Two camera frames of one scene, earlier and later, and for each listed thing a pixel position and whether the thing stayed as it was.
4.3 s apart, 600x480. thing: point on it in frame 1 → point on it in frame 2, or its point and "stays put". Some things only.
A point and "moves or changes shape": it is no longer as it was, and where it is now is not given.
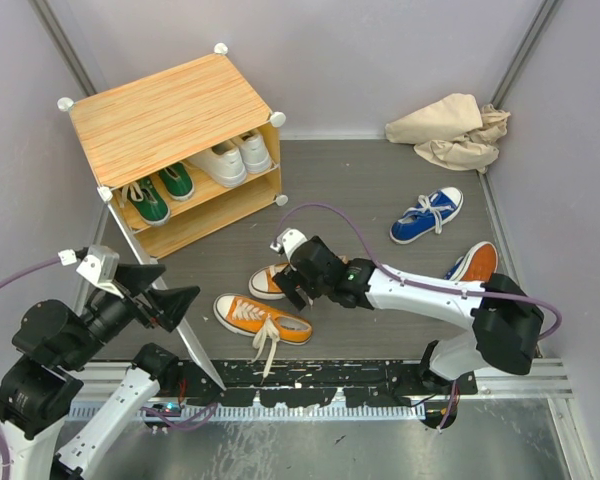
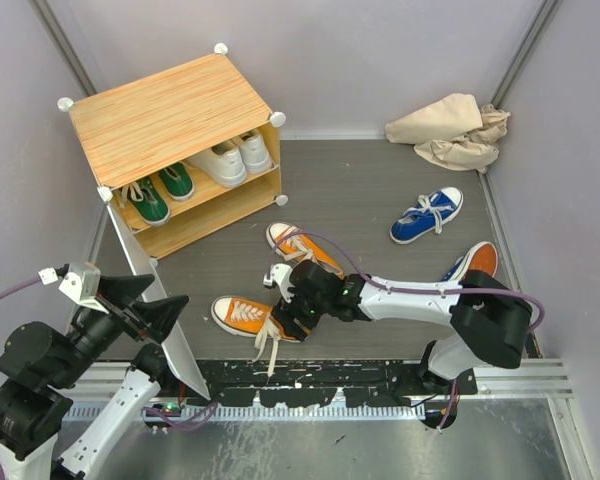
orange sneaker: (262, 285) moves or changes shape
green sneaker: (147, 201) stays put
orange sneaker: (251, 318) stays put
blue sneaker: (427, 214) stays put
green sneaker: (178, 181) stays put
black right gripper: (288, 283) → (291, 327)
